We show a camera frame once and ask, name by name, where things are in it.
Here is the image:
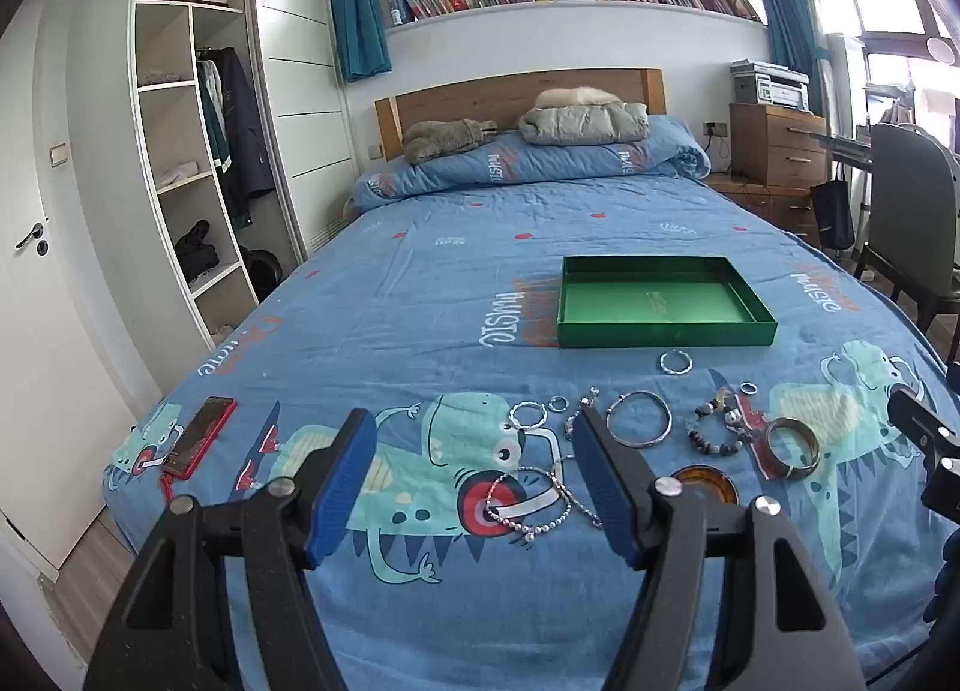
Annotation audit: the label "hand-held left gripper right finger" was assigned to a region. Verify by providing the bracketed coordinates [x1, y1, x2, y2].
[571, 407, 863, 691]

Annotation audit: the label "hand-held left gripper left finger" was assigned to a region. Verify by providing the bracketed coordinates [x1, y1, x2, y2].
[82, 407, 380, 691]

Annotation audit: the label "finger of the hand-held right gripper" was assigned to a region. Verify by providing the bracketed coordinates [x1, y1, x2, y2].
[924, 457, 960, 521]
[888, 388, 960, 467]

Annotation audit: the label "silver chain with pendant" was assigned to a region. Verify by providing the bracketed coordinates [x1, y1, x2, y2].
[516, 386, 605, 531]

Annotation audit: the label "large plain silver bangle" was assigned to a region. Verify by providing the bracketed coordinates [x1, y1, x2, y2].
[606, 391, 672, 448]

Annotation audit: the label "silver beaded bracelet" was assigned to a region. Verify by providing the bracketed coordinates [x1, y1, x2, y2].
[484, 468, 572, 543]

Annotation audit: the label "dark stone bead bracelet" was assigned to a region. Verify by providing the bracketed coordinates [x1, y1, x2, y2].
[686, 391, 758, 459]

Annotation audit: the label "amber translucent bangle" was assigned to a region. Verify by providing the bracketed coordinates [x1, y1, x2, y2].
[670, 464, 740, 508]

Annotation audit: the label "brown wooden bangle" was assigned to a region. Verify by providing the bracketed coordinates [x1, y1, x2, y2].
[763, 417, 822, 482]

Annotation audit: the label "green shallow tray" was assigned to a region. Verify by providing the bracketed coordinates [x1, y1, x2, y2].
[556, 255, 779, 349]

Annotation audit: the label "red smartphone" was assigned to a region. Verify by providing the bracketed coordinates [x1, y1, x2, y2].
[161, 396, 237, 478]

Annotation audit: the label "black backpack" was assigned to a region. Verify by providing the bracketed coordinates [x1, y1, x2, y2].
[240, 246, 282, 298]

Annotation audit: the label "grey chair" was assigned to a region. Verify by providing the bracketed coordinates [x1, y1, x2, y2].
[855, 123, 960, 332]

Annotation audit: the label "black tote bag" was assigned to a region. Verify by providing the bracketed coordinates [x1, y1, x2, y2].
[810, 177, 856, 250]

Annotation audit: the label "blue printed bedsheet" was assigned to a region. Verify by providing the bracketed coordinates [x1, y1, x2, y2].
[101, 170, 950, 691]

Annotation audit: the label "black folded clothes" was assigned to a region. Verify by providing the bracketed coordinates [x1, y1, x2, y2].
[174, 220, 220, 280]

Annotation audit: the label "low wooden nightstand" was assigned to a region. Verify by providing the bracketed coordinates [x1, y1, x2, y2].
[705, 172, 826, 242]

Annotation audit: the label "desk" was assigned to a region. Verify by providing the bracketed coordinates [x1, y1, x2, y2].
[825, 132, 878, 167]

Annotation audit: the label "white door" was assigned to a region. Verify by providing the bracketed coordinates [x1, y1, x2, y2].
[0, 1, 162, 572]

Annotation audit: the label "wooden drawer chest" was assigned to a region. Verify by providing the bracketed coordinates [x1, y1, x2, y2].
[729, 102, 830, 193]

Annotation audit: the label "rolled blue printed duvet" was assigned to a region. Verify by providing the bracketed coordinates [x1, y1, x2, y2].
[351, 113, 712, 212]

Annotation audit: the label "grey plush toy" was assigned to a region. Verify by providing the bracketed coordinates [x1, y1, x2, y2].
[403, 119, 500, 163]

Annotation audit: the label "dark hanging coat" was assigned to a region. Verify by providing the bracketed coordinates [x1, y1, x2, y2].
[217, 46, 277, 227]

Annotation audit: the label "grey puffer jacket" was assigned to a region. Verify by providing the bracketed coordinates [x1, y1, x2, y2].
[519, 101, 650, 146]

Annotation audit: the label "white printer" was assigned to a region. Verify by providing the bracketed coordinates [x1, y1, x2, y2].
[731, 59, 811, 111]

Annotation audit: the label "white wardrobe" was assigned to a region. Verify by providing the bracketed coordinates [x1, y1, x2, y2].
[133, 0, 353, 347]

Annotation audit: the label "green and white hanging garment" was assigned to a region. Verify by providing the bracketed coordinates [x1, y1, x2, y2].
[196, 57, 230, 171]

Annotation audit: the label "white fluffy pillow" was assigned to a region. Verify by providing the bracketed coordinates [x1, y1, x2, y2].
[535, 85, 623, 111]

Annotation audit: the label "wooden headboard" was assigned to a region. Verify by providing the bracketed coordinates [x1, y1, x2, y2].
[375, 68, 666, 163]

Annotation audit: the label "black door handle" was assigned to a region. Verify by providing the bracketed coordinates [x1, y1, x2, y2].
[15, 218, 50, 257]

